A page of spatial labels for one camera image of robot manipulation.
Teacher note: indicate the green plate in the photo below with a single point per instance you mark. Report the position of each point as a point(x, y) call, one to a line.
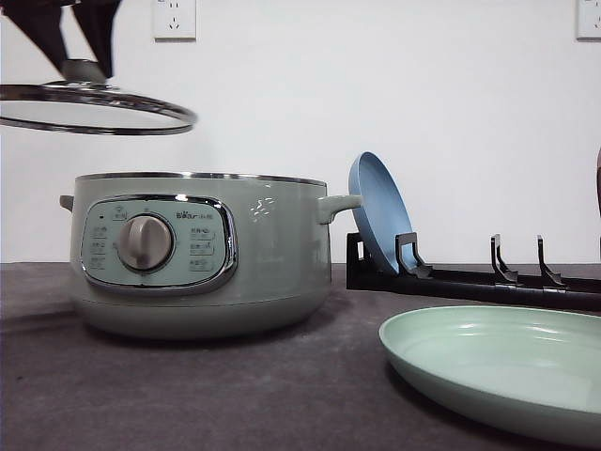
point(536, 369)

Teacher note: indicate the black plate rack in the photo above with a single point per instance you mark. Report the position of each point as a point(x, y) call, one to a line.
point(502, 284)

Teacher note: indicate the white wall socket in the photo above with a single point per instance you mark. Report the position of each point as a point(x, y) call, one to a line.
point(586, 22)
point(174, 21)

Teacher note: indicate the white wall socket left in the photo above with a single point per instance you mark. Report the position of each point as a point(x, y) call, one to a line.
point(174, 21)

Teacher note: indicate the grey felt table mat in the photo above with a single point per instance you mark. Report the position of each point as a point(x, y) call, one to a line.
point(69, 383)

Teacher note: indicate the blue plate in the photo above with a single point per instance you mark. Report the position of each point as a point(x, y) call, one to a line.
point(383, 212)

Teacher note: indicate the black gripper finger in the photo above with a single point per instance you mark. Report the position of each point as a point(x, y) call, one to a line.
point(40, 22)
point(96, 19)

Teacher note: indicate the white wall socket right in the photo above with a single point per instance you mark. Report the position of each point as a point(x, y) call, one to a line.
point(586, 22)

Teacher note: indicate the glass pot lid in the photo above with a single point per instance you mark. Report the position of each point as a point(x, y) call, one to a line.
point(89, 108)

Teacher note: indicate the green electric steamer pot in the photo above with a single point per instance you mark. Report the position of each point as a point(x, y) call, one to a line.
point(200, 255)

